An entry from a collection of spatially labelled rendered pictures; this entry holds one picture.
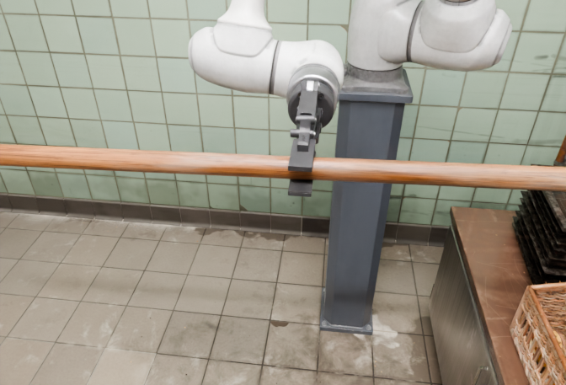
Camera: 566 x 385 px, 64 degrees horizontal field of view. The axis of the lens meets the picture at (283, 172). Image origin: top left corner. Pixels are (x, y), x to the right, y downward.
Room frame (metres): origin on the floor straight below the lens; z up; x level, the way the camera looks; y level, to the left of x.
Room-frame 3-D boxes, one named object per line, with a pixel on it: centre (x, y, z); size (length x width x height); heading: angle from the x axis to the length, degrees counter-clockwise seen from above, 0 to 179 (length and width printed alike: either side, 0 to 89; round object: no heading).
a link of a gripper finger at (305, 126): (0.53, -0.03, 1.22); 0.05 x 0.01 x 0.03; 173
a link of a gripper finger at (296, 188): (0.50, -0.03, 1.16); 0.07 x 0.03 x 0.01; 173
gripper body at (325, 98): (0.66, -0.04, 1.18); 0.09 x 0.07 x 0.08; 173
